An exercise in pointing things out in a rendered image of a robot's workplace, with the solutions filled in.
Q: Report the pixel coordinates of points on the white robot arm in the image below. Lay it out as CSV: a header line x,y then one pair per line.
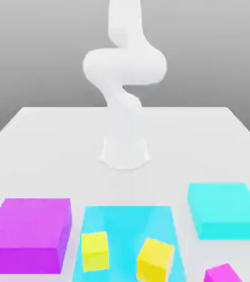
x,y
125,66

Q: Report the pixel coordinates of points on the small yellow cube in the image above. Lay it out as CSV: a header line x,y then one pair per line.
x,y
154,257
94,249

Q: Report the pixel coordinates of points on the small magenta cube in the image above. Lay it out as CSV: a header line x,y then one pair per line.
x,y
222,274

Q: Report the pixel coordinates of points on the large sky blue box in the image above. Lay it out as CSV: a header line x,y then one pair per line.
x,y
127,227

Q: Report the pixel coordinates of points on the large aqua box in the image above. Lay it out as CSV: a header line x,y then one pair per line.
x,y
224,209

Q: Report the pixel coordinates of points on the large magenta box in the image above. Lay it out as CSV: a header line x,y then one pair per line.
x,y
25,229

